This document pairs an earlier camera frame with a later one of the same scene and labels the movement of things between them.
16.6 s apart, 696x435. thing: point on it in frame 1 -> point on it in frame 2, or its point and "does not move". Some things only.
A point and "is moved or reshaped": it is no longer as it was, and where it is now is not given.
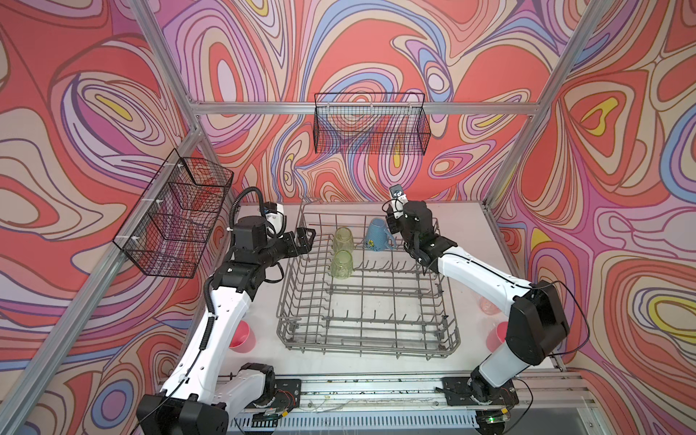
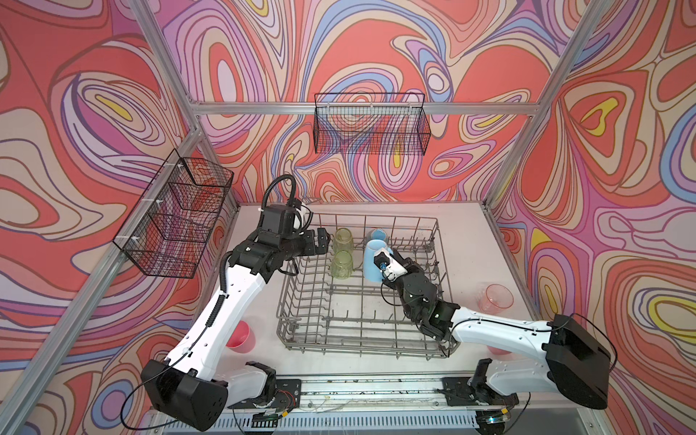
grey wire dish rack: (351, 286) does not move
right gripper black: (391, 222) -> (412, 268)
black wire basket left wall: (173, 225) does not move
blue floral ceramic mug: (378, 236) is moved or reshaped
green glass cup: (343, 240) does not move
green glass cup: (342, 265) does not move
